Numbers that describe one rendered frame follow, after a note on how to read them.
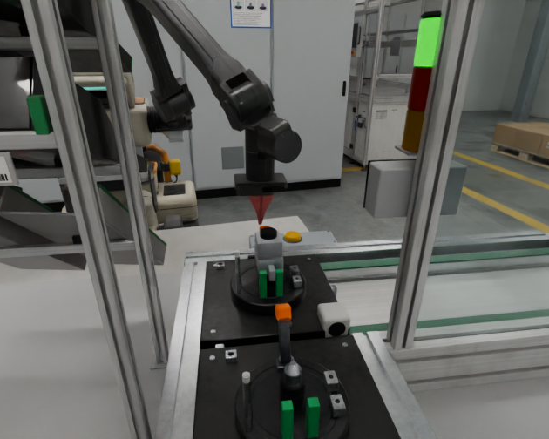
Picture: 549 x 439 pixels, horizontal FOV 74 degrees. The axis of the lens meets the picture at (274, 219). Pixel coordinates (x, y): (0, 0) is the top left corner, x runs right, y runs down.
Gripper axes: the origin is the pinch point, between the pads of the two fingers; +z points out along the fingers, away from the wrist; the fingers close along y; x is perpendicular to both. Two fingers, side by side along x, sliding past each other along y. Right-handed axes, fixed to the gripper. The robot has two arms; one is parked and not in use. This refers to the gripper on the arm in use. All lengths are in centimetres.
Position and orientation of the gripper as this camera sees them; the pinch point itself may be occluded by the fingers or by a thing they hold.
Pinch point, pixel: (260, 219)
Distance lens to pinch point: 76.0
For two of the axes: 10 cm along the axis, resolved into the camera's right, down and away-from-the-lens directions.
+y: 9.9, -0.3, 1.2
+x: -1.3, -4.0, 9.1
